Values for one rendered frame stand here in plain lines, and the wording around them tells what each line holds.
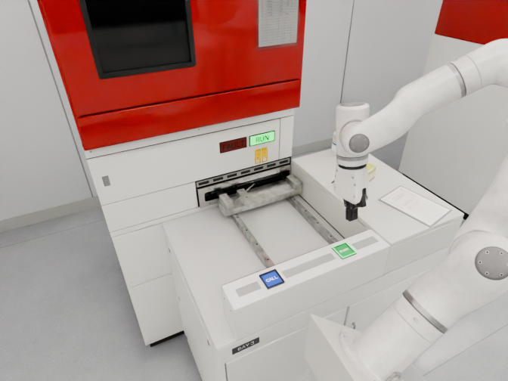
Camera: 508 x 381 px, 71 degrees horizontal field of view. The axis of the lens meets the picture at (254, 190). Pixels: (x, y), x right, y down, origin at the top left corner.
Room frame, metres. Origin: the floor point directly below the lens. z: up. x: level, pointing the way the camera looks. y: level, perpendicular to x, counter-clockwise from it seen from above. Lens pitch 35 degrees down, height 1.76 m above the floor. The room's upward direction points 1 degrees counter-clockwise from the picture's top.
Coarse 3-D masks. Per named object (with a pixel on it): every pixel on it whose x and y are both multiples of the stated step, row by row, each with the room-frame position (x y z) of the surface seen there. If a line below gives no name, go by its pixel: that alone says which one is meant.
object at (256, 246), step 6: (234, 216) 1.14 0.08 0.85; (240, 222) 1.10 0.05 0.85; (240, 228) 1.08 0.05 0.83; (246, 228) 1.06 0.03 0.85; (246, 234) 1.03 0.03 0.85; (252, 240) 0.99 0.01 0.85; (252, 246) 0.98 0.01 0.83; (258, 246) 0.96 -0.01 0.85; (258, 252) 0.94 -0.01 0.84; (264, 252) 0.93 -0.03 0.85; (264, 258) 0.90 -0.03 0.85; (264, 264) 0.90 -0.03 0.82; (270, 264) 0.87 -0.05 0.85
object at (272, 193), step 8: (280, 184) 1.32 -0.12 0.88; (288, 184) 1.32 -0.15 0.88; (256, 192) 1.27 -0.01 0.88; (264, 192) 1.27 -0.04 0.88; (272, 192) 1.26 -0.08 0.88; (280, 192) 1.26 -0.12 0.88; (288, 192) 1.26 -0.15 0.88; (296, 192) 1.28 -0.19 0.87; (232, 200) 1.21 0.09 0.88; (240, 200) 1.21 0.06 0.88; (256, 200) 1.21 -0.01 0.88; (264, 200) 1.21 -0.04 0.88; (272, 200) 1.23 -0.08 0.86; (224, 208) 1.16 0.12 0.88; (240, 208) 1.16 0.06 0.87; (248, 208) 1.18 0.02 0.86
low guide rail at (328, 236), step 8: (288, 200) 1.28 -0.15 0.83; (296, 200) 1.24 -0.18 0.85; (296, 208) 1.21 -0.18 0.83; (304, 208) 1.19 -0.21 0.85; (304, 216) 1.16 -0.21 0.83; (312, 216) 1.13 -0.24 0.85; (312, 224) 1.11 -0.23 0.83; (320, 224) 1.08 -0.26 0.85; (320, 232) 1.06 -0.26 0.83; (328, 232) 1.03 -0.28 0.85; (328, 240) 1.01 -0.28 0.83; (336, 240) 0.99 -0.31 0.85
